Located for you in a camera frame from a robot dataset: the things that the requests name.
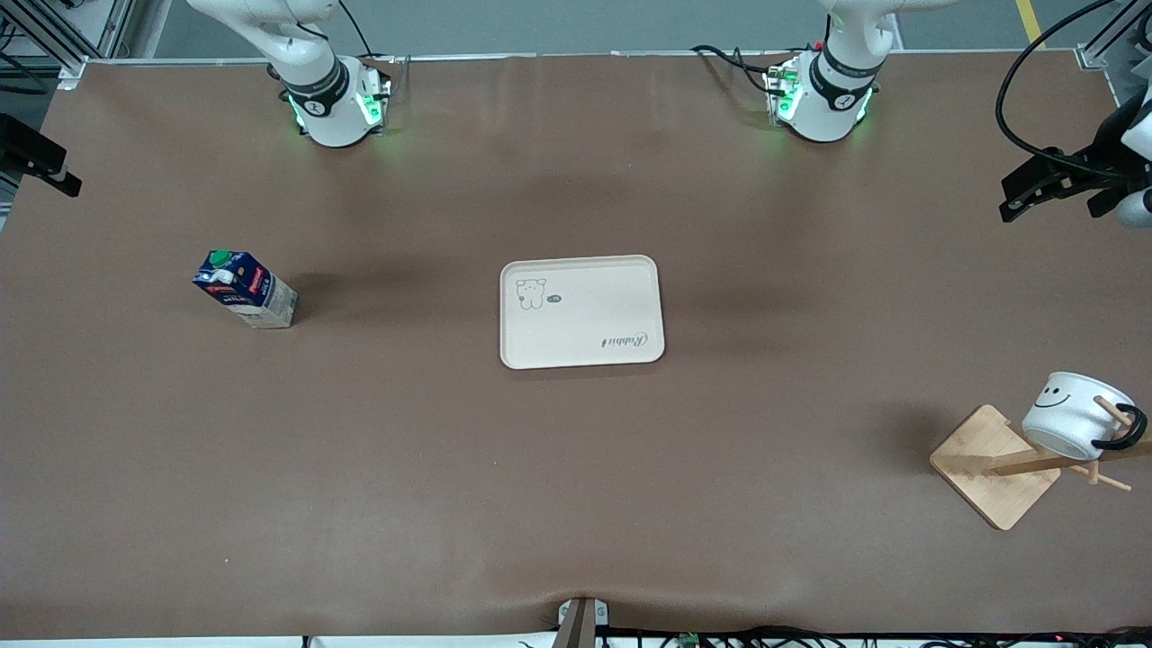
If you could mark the blue white milk carton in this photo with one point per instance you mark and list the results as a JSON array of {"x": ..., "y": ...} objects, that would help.
[{"x": 256, "y": 297}]

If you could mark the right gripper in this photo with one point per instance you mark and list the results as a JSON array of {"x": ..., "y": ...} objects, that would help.
[{"x": 18, "y": 144}]

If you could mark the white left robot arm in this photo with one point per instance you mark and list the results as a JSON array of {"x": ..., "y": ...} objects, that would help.
[{"x": 823, "y": 112}]

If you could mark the aluminium frame with black struts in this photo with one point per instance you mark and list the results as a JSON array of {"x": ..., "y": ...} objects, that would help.
[{"x": 54, "y": 31}]

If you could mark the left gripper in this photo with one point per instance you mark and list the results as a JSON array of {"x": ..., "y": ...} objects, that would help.
[{"x": 1083, "y": 173}]

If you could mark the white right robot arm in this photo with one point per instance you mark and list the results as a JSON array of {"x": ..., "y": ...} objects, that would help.
[{"x": 326, "y": 112}]

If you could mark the brown camera mount post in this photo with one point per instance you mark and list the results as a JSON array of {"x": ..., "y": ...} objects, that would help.
[{"x": 578, "y": 625}]

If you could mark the aluminium frame corner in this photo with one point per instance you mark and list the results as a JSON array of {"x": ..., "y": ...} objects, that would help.
[{"x": 1111, "y": 49}]

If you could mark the cream tray with rabbit print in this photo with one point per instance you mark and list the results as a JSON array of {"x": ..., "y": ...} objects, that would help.
[{"x": 585, "y": 324}]

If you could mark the wooden cup rack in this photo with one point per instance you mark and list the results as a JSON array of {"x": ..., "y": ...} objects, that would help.
[{"x": 990, "y": 468}]

